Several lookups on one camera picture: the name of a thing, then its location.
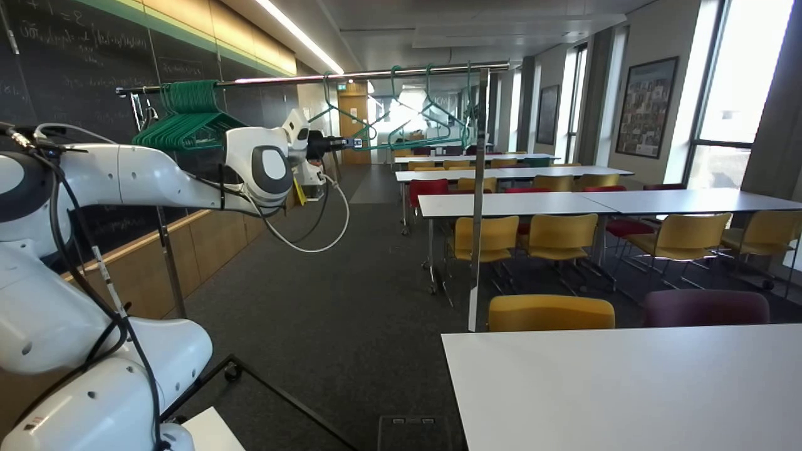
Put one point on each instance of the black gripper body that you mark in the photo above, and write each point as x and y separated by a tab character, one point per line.
323	143

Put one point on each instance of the green plastic hanger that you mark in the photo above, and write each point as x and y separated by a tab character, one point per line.
397	112

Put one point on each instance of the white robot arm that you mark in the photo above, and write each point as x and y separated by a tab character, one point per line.
121	375

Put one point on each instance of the green hanger stack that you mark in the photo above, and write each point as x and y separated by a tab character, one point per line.
195	120

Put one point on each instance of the green hanger far right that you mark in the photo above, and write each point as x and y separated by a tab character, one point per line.
447	108

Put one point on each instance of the wooden door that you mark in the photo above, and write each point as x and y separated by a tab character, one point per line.
355	115

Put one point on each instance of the red chair third row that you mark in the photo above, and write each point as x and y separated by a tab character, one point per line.
420	188

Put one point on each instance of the third row white table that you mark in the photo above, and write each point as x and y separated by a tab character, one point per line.
497	173

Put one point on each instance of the fourth row white table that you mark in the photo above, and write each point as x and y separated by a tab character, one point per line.
491	158

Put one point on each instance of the metal clothes rack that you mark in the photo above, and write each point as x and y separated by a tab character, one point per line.
481	72

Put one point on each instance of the yellow chair left second row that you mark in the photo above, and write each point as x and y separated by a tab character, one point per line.
494	242

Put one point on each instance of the yellow chair near table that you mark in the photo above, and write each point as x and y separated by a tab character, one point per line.
551	311

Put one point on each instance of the second row white table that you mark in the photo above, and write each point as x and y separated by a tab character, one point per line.
600	201

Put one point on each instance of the yellow chair right second row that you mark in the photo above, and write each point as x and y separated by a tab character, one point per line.
684	236

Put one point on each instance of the maroon chair near table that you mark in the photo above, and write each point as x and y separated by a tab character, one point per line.
711	307

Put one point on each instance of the near white table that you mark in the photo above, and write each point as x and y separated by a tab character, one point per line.
631	390

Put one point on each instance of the yellow chair far right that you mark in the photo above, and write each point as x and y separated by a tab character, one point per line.
769	234

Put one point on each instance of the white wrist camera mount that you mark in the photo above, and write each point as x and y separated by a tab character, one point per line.
298	127

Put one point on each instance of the green hanger on rail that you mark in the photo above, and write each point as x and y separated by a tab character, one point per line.
333	115

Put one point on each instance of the black rack base frame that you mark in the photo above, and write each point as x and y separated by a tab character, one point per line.
232	369

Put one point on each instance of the framed wall picture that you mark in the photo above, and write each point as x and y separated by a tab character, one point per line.
646	108

